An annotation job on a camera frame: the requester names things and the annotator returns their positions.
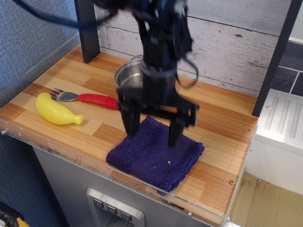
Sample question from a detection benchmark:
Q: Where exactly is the yellow object bottom left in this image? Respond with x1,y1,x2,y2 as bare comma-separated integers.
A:
0,210,30,227

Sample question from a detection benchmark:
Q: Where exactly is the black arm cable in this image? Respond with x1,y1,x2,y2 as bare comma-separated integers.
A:
11,0,199,90

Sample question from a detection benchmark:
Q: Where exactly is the white ribbed sink unit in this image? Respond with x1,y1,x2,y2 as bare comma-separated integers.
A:
245,89,303,194

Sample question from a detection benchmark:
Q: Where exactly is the stainless steel pot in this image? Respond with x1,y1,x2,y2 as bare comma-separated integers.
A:
115,55,143,88

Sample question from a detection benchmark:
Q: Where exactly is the dark grey post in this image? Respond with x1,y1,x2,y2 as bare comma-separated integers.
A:
74,0,100,63
252,0,303,117

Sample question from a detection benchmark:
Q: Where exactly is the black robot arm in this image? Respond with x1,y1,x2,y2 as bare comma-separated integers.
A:
95,0,199,148

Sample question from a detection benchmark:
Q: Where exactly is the blue purple terry cloth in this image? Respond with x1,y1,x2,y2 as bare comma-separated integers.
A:
106,116,205,195

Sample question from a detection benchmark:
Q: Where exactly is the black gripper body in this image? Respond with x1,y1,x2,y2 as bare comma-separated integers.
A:
117,69,199,126

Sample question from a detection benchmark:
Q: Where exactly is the clear acrylic edge guard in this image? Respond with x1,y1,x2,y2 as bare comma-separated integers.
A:
0,113,257,227

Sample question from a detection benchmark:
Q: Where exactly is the dark grey left post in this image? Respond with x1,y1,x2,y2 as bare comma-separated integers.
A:
74,0,100,63

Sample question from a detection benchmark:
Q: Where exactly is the red handled metal fork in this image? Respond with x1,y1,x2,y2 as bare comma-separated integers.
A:
50,88,119,110

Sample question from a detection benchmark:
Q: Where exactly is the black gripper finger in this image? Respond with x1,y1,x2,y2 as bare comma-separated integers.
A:
121,110,140,137
169,118,185,148

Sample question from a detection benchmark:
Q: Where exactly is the silver dispenser button panel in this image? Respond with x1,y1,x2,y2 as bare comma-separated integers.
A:
86,187,145,227

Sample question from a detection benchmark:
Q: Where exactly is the yellow plastic banana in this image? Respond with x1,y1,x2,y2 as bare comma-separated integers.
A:
36,93,83,125

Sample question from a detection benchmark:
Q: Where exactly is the dark grey right post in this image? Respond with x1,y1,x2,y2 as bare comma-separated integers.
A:
252,0,303,117

